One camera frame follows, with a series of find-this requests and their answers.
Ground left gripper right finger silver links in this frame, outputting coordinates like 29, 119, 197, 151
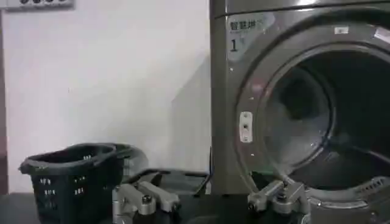
247, 178, 309, 217

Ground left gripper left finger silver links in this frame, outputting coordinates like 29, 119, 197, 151
112, 180, 181, 224

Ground black flat tray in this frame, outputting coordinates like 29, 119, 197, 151
124, 168, 211, 196

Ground dark plastic laundry basket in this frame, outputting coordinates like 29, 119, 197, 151
18, 142, 135, 224

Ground grey dryer with number one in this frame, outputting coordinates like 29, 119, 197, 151
209, 0, 390, 224

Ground brown vertical trim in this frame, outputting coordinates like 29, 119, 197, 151
0, 11, 9, 195

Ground black cable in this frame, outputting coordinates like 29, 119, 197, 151
194, 146, 213, 196

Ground white wall socket strip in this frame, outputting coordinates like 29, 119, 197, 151
0, 0, 76, 12

